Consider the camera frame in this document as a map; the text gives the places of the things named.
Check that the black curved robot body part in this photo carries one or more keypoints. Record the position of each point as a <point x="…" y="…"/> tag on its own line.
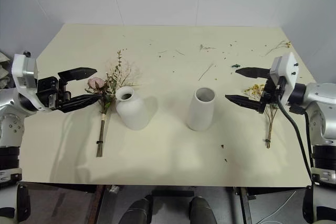
<point x="308" y="203"/>
<point x="22" y="203"/>

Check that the yellow dried flower bundle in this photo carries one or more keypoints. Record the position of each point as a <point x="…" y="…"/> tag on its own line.
<point x="269" y="129"/>

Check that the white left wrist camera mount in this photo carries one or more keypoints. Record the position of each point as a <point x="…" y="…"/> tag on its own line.
<point x="22" y="73"/>

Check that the grey crumpled cloth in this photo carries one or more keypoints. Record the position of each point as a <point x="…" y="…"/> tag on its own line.
<point x="4" y="72"/>

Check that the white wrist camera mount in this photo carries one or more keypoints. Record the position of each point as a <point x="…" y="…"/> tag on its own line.
<point x="22" y="73"/>
<point x="287" y="70"/>

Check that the pink rose bouquet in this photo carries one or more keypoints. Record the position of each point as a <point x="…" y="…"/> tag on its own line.
<point x="101" y="129"/>

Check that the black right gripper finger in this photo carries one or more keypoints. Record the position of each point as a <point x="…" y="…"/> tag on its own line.
<point x="256" y="73"/>
<point x="249" y="102"/>

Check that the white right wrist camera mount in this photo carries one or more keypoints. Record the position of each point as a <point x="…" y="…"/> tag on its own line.
<point x="287" y="70"/>

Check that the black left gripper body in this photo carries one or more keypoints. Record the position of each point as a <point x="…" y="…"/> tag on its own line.
<point x="48" y="90"/>

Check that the thin dry loose stem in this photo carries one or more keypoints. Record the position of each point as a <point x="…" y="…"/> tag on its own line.
<point x="205" y="72"/>

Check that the white tapered vase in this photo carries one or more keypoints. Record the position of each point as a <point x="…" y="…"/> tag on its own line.
<point x="199" y="116"/>

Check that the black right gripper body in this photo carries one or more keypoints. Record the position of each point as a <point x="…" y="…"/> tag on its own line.
<point x="273" y="93"/>

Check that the small green plant scrap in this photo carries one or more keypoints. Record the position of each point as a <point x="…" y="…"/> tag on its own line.
<point x="235" y="65"/>

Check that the dark rounded shape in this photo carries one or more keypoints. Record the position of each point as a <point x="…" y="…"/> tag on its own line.
<point x="200" y="211"/>
<point x="138" y="212"/>

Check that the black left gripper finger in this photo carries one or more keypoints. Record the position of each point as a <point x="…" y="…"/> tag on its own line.
<point x="78" y="102"/>
<point x="78" y="73"/>

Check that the white bottle-shaped vase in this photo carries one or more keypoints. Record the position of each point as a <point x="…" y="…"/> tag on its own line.
<point x="134" y="113"/>

